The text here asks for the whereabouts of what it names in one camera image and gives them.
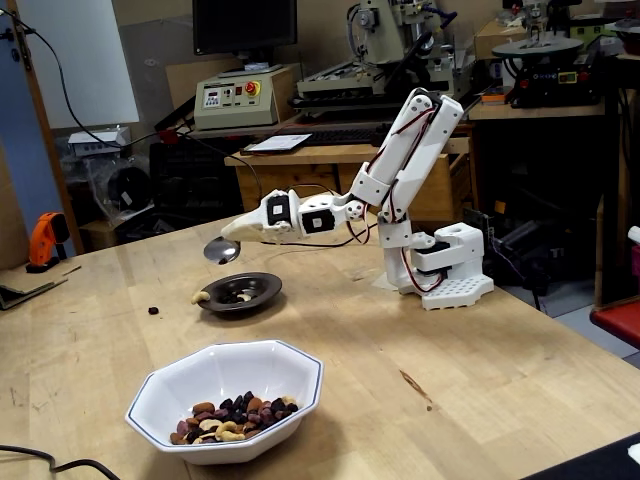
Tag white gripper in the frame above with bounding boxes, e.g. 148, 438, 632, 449
221, 189, 304, 242

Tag bent metal spoon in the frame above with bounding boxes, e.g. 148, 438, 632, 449
203, 235, 242, 265

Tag scooped nuts and raisins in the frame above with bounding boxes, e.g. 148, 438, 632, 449
219, 287, 261, 305

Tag nut and raisin mix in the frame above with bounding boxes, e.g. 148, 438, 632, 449
169, 390, 300, 446

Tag white octagonal bowl blue rim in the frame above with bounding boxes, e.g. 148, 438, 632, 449
124, 339, 325, 466

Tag brown plate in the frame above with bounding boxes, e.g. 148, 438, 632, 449
196, 272, 284, 315

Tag wooden desk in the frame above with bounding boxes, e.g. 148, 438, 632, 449
224, 128, 476, 221

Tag black plastic crate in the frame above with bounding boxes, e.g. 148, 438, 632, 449
149, 142, 241, 216

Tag tablet with white screen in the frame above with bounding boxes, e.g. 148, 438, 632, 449
240, 132, 314, 155

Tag beige control box red button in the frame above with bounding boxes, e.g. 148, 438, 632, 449
193, 63, 296, 131

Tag clear plastic bag black item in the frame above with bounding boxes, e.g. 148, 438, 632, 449
84, 154, 156, 221

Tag black keyboard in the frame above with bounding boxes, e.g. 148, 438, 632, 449
299, 127, 386, 147

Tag white power strip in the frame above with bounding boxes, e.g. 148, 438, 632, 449
67, 127, 132, 157

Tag black computer monitor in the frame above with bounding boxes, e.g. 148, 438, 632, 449
192, 0, 299, 76

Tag orange and black tool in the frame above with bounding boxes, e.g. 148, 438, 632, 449
25, 211, 71, 274

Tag green controller board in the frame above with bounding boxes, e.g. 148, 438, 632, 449
462, 207, 496, 249

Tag flat cardboard pieces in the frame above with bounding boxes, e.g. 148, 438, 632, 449
0, 264, 82, 311

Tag white board panel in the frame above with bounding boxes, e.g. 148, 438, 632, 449
17, 0, 141, 130

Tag beige milling machine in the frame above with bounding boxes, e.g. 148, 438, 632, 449
292, 0, 481, 119

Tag brown cardboard box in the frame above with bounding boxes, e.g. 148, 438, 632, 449
473, 19, 531, 61

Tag wooden workbench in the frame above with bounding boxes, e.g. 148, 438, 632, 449
468, 97, 609, 121

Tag black scroll saw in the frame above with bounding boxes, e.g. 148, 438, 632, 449
492, 37, 604, 109

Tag red padded chair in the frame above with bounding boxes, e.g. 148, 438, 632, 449
589, 298, 640, 351

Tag large black box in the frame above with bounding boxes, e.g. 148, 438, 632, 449
522, 432, 640, 480

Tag black cable to robot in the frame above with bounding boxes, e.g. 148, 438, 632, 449
179, 130, 381, 249

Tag wooden post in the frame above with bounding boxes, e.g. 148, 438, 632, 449
7, 0, 86, 256

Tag thin black hanging cable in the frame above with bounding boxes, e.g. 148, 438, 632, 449
0, 7, 174, 149

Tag thick black cable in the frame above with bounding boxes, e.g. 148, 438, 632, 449
0, 443, 121, 480

